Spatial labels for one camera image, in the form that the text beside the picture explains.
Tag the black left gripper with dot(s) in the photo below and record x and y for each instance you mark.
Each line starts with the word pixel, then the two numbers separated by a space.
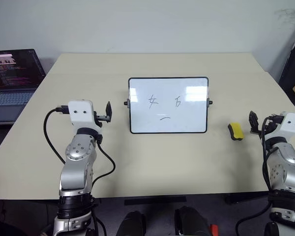
pixel 99 119

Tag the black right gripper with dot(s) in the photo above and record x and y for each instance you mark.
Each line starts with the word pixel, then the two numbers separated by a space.
pixel 269 127

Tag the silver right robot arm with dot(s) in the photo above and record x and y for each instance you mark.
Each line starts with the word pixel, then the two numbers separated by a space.
pixel 287 157

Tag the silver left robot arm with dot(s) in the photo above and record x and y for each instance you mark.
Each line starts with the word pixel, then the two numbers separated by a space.
pixel 76 152

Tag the yellow and black eraser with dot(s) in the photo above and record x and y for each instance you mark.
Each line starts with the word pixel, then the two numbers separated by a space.
pixel 237 130

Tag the small black-framed whiteboard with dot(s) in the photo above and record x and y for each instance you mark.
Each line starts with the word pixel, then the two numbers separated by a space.
pixel 167 93

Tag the black upright panel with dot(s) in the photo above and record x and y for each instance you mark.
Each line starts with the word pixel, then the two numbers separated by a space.
pixel 293 64

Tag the open grey laptop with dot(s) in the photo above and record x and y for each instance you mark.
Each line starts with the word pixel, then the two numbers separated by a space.
pixel 9 98

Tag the narrow dark rounded shape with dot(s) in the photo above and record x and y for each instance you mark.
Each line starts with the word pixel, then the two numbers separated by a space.
pixel 132 223

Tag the small red object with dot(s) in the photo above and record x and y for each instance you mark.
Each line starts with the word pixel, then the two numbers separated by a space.
pixel 214 230

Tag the wide dark rounded shape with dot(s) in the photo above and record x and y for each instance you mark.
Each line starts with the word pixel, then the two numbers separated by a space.
pixel 191 221

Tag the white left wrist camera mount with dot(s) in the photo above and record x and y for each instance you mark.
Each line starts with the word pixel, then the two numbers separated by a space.
pixel 79 110

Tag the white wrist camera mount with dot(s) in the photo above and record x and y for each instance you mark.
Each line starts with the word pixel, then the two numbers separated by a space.
pixel 79 110
pixel 291 123

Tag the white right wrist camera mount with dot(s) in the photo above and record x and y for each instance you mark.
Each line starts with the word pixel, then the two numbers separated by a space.
pixel 291 123

